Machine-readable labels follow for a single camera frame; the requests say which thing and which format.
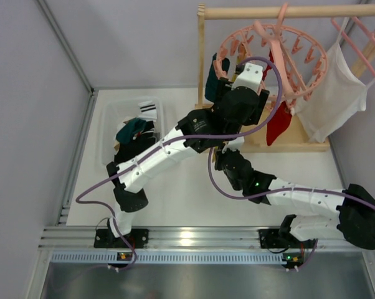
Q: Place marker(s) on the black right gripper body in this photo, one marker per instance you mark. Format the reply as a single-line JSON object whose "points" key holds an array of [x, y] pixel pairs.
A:
{"points": [[222, 157]]}

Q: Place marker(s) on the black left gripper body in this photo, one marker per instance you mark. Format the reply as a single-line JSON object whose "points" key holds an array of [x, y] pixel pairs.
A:
{"points": [[223, 86]]}

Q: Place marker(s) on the dark green sock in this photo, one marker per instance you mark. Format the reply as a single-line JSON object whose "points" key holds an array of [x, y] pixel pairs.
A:
{"points": [[211, 83], [133, 127]]}

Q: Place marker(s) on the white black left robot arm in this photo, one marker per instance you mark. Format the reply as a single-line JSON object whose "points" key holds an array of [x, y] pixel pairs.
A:
{"points": [[198, 131]]}

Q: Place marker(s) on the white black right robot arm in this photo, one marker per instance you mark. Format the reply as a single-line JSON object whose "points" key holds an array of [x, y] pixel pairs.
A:
{"points": [[346, 214]]}

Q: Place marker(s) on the pink round clip hanger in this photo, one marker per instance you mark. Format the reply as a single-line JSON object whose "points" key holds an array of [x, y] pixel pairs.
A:
{"points": [[284, 42]]}

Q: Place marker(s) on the pink clothes hanger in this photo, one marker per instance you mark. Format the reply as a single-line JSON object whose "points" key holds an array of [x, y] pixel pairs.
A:
{"points": [[366, 55]]}

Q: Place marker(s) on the red sock front right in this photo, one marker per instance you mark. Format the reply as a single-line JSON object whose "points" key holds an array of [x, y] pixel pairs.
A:
{"points": [[278, 124]]}

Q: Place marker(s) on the yellow bear pattern sock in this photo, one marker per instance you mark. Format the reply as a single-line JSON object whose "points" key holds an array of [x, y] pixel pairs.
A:
{"points": [[241, 55]]}

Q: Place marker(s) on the wooden clothes rack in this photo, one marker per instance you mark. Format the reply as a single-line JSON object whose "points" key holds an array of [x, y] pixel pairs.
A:
{"points": [[294, 139]]}

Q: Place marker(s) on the white black striped sock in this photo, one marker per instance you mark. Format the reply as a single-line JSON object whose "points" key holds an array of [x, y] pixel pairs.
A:
{"points": [[148, 111]]}

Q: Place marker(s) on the black sock in basket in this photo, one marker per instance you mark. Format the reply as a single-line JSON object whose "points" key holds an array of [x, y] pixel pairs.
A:
{"points": [[141, 142]]}

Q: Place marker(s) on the white plastic basket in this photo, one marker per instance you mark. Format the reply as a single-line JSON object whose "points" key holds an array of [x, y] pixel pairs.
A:
{"points": [[113, 113]]}

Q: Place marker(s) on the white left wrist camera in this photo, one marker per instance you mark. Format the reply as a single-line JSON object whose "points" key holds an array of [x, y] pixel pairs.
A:
{"points": [[250, 77]]}

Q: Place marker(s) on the red sock inside ring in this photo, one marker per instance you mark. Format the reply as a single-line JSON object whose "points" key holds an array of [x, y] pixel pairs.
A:
{"points": [[268, 67]]}

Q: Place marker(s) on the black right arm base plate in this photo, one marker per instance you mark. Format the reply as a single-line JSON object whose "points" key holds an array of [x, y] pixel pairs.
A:
{"points": [[273, 239]]}

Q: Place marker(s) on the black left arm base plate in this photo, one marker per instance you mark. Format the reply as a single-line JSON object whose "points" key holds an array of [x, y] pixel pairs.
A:
{"points": [[137, 238]]}

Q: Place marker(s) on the white slotted cable duct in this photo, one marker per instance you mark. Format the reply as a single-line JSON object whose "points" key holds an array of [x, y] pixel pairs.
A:
{"points": [[152, 257]]}

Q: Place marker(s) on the aluminium mounting rail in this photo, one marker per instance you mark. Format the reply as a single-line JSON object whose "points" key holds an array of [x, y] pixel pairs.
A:
{"points": [[72, 237]]}

